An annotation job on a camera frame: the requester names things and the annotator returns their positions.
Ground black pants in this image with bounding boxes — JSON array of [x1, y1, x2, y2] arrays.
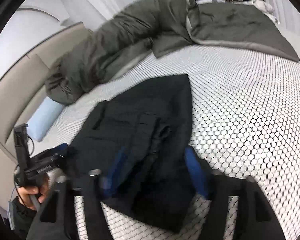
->
[[68, 74, 196, 233]]

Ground person's left hand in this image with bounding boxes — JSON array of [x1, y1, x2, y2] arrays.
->
[[17, 174, 50, 211]]

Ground light blue pillow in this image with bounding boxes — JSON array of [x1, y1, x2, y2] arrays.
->
[[27, 97, 65, 142]]

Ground beige upholstered headboard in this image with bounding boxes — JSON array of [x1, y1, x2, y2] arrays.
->
[[0, 23, 92, 210]]

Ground white honeycomb mattress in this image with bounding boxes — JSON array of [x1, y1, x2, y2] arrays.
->
[[34, 32, 300, 239]]

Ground dark grey duvet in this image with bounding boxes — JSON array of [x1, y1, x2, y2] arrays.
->
[[45, 0, 300, 105]]

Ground white crumpled cloth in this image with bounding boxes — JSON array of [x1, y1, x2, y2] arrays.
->
[[249, 0, 280, 24]]

